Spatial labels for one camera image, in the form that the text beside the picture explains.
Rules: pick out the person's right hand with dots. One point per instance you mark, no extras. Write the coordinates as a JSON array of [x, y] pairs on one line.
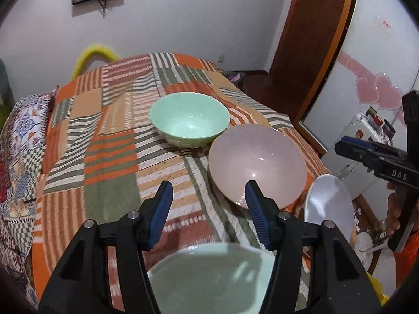
[[392, 209]]

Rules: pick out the yellow plastic bag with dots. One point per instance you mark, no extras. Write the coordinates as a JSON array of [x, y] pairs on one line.
[[376, 286]]

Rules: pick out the wall socket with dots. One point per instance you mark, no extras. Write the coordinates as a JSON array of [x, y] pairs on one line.
[[221, 59]]

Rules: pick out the green plate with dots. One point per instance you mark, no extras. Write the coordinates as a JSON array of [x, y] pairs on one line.
[[209, 278]]

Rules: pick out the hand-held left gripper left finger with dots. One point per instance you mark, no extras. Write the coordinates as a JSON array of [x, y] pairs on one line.
[[160, 212]]

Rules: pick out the striped patchwork blanket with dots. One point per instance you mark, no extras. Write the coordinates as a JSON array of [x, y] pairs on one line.
[[108, 157]]

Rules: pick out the white suitcase with stickers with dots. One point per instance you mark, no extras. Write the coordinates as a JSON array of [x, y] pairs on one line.
[[358, 126]]

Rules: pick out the pink bowl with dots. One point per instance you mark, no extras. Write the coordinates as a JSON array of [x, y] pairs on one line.
[[255, 160]]

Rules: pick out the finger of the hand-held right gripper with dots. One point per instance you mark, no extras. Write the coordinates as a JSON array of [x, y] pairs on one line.
[[353, 155], [373, 146]]

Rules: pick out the purple patterned cloth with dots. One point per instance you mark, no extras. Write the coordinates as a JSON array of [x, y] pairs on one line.
[[235, 77]]

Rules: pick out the yellow plush pillow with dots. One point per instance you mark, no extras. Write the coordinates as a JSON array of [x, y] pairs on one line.
[[95, 50]]

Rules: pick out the wooden wardrobe with white doors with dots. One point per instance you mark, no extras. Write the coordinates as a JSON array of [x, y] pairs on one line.
[[370, 55]]

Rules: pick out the printed floral quilt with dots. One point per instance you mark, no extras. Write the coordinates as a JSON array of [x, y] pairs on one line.
[[23, 130]]

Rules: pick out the green bowl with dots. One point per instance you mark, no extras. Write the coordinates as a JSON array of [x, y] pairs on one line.
[[190, 121]]

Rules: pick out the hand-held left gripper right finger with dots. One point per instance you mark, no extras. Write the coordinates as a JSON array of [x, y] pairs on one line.
[[257, 212]]

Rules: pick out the white bowl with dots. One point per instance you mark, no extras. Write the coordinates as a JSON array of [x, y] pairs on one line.
[[330, 202]]

